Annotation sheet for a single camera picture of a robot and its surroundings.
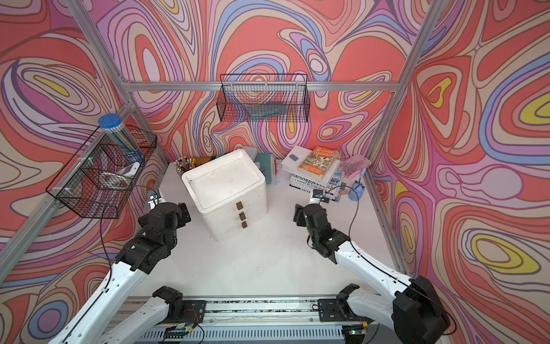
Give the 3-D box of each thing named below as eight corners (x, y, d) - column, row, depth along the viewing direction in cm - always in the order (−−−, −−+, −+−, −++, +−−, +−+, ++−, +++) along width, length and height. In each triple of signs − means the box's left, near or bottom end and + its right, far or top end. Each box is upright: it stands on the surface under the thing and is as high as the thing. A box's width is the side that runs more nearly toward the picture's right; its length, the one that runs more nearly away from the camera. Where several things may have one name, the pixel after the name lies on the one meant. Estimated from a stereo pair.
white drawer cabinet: (220, 247, 90) (203, 214, 69) (199, 210, 102) (179, 172, 81) (269, 217, 100) (267, 179, 79) (244, 186, 112) (237, 147, 91)
